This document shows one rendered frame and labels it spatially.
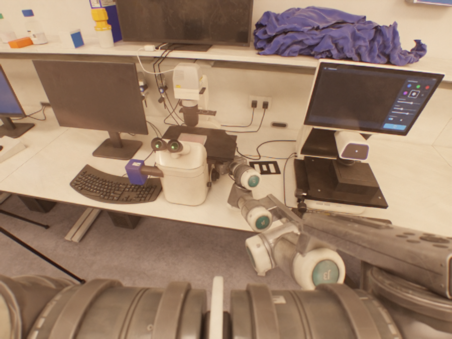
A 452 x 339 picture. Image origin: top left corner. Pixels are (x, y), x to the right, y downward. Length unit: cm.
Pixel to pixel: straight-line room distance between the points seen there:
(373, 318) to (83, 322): 26
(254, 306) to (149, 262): 159
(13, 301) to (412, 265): 38
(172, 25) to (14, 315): 129
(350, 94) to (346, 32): 35
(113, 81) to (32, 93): 127
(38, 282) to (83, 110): 109
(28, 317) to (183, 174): 71
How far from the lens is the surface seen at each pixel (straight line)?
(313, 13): 140
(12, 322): 29
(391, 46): 134
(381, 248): 32
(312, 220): 43
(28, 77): 232
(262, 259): 60
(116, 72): 117
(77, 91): 134
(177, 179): 93
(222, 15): 131
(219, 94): 155
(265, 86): 150
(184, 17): 136
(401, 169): 162
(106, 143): 156
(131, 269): 182
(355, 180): 109
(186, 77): 93
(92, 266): 194
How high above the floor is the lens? 155
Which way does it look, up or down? 41 degrees down
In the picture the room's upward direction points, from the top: 1 degrees clockwise
